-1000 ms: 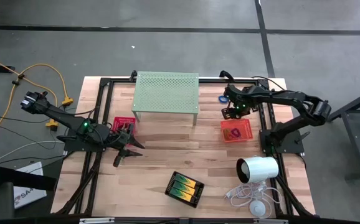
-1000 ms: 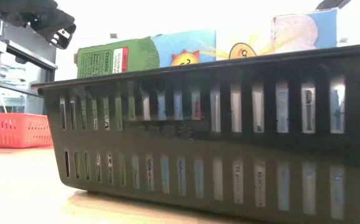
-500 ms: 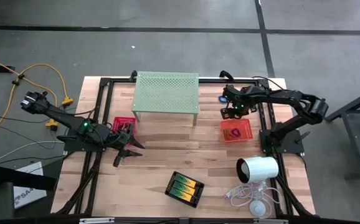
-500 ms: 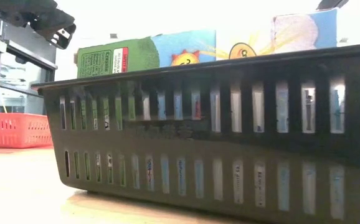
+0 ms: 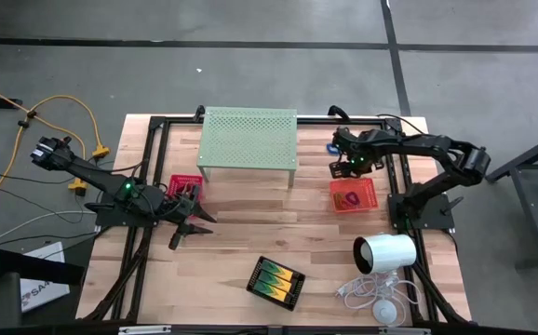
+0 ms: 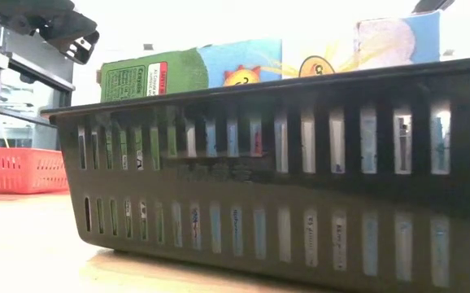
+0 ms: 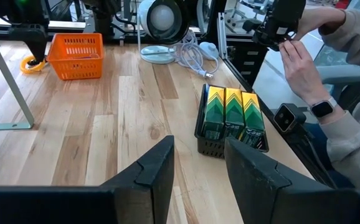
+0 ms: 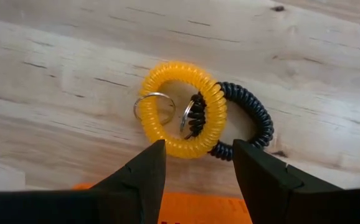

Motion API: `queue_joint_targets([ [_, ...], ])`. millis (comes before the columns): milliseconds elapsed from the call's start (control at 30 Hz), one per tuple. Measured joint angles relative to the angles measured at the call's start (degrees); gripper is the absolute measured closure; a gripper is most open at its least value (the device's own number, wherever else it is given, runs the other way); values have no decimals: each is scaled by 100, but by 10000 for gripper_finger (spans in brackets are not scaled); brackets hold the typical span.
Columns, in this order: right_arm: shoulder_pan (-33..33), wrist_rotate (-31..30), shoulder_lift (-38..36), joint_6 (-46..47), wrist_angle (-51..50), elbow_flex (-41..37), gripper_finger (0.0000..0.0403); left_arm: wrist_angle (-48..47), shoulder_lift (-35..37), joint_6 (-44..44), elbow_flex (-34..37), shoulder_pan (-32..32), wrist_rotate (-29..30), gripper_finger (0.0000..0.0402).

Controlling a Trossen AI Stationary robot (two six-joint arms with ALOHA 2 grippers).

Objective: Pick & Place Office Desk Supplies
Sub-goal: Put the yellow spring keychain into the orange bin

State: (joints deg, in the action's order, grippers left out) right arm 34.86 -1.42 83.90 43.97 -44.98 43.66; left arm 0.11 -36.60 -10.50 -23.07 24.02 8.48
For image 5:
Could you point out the orange plastic basket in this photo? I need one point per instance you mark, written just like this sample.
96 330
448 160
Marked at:
369 197

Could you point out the red plastic basket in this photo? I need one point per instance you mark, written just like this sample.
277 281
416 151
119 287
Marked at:
178 182

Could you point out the black aluminium table frame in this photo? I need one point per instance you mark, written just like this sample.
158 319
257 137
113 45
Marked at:
311 120

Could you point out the black stand foot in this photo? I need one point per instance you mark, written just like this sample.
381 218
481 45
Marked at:
41 267

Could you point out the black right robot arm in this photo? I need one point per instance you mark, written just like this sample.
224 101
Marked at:
436 149

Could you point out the silver metal bracket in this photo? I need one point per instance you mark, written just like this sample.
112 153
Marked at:
406 330
145 330

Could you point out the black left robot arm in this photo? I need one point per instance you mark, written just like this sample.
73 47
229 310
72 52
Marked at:
92 174

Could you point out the white printed cardboard box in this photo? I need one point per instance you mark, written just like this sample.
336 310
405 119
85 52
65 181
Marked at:
48 295

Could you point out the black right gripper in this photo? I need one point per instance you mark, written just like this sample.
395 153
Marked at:
362 149

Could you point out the green perforated metal stand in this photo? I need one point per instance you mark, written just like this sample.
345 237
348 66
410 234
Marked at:
250 139

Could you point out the yellow green crayon box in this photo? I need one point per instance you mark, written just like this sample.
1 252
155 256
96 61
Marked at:
280 271
269 291
274 281

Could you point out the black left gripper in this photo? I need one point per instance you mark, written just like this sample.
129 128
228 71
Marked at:
176 205

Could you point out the black slotted plastic basket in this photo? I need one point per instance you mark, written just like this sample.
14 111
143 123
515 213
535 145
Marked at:
251 286

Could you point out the white round lamp base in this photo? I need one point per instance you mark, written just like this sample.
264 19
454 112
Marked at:
384 311

